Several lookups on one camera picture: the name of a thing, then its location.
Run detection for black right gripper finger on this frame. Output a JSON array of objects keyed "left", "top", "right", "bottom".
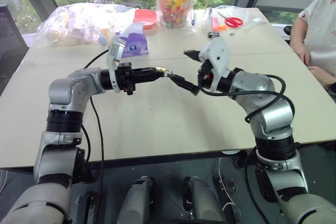
[
  {"left": 167, "top": 74, "right": 202, "bottom": 95},
  {"left": 183, "top": 48, "right": 205, "bottom": 63}
]

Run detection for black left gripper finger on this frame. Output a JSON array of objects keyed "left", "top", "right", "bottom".
[
  {"left": 132, "top": 67, "right": 160, "bottom": 77},
  {"left": 132, "top": 74, "right": 161, "bottom": 85}
]

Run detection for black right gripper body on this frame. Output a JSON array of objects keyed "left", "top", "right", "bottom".
[{"left": 197, "top": 60, "right": 215, "bottom": 93}]

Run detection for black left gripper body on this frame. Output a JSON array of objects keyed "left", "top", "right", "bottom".
[{"left": 117, "top": 62, "right": 138, "bottom": 96}]

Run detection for brass padlock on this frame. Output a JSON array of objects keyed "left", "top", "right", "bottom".
[{"left": 154, "top": 66, "right": 174, "bottom": 77}]

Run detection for person's bare hand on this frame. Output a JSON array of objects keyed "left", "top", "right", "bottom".
[{"left": 296, "top": 41, "right": 312, "bottom": 65}]

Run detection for purple tissue box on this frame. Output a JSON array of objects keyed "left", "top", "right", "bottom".
[{"left": 113, "top": 22, "right": 150, "bottom": 58}]

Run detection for coral plastic bowl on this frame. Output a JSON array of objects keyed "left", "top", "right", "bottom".
[{"left": 133, "top": 8, "right": 160, "bottom": 30}]

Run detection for candy jar with orange lid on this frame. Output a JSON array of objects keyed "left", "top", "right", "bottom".
[{"left": 155, "top": 0, "right": 197, "bottom": 35}]

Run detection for clear crumpled plastic bag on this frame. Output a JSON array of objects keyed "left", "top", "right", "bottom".
[{"left": 201, "top": 5, "right": 257, "bottom": 32}]

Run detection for clear plastic bag of items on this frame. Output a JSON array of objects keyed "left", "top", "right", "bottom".
[{"left": 33, "top": 2, "right": 137, "bottom": 48}]

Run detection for grey rounded robot leg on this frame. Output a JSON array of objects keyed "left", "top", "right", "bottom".
[
  {"left": 122, "top": 175, "right": 156, "bottom": 224},
  {"left": 183, "top": 175, "right": 227, "bottom": 224}
]

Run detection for person in white shirt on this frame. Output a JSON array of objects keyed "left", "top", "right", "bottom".
[{"left": 289, "top": 0, "right": 336, "bottom": 88}]

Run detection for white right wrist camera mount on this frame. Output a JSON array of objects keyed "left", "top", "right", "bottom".
[{"left": 198, "top": 37, "right": 232, "bottom": 92}]

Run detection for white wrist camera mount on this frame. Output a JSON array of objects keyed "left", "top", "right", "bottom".
[
  {"left": 106, "top": 34, "right": 127, "bottom": 93},
  {"left": 198, "top": 37, "right": 232, "bottom": 92}
]

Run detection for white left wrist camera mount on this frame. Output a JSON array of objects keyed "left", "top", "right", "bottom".
[{"left": 106, "top": 34, "right": 127, "bottom": 93}]

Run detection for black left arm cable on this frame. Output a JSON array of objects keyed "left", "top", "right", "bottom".
[{"left": 78, "top": 49, "right": 111, "bottom": 224}]

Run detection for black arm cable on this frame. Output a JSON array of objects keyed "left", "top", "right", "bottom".
[
  {"left": 78, "top": 49, "right": 111, "bottom": 224},
  {"left": 196, "top": 73, "right": 296, "bottom": 125}
]

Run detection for red handled scissors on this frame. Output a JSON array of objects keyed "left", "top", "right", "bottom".
[{"left": 216, "top": 11, "right": 244, "bottom": 28}]

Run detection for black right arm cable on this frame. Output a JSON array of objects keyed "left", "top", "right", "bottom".
[{"left": 196, "top": 73, "right": 296, "bottom": 125}]

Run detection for thin white cord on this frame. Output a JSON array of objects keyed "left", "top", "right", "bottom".
[{"left": 217, "top": 157, "right": 238, "bottom": 224}]

